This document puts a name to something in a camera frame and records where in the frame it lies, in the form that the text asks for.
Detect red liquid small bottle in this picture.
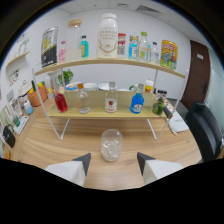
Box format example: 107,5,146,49
53,87,69,114

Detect clear bottle green cap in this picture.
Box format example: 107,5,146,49
137,31,150,63

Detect glass cup of limes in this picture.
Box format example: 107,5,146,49
151,96,167,116

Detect white ceramic cup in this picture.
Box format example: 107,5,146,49
83,82,98,92

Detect black armchair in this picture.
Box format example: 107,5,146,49
184,101,224,163

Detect white tray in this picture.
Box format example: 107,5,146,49
12,114,30,135

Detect blue liquid bottle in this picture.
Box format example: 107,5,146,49
129,83,145,115

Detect black bag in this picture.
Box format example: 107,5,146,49
2,124,17,148

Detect dark small bottles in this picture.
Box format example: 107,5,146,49
153,89,168,99

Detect clear bottle red label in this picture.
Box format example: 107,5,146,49
104,81,119,114

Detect orange storage box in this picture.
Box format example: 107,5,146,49
27,84,49,107

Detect blue white food tub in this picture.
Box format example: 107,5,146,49
65,82,81,92

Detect large white bowl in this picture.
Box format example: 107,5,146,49
97,81,118,92

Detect green potted plant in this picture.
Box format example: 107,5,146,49
58,68,74,86

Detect brown door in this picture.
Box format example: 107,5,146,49
181,39,212,111

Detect wooden two-tier shelf rack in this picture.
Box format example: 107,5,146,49
32,57,190,141

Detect clear bottle blue cap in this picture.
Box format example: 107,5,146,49
149,41,160,64

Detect pink small bottle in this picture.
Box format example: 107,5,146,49
58,40,67,64

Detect blue label clear bottle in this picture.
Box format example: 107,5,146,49
128,35,139,61

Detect teal small bottle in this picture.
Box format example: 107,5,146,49
80,35,90,59

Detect black tall drink can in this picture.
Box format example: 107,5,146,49
40,27,59,69

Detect glass jar cork lid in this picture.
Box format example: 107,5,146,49
65,18,83,63

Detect large white milk bottle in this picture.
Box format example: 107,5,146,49
96,12,119,59

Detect ceiling air vent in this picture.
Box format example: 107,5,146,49
135,4,162,15

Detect dark handled muddler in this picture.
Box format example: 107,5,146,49
162,106,174,120

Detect wooden wall shelf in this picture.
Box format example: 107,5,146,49
6,49,32,68

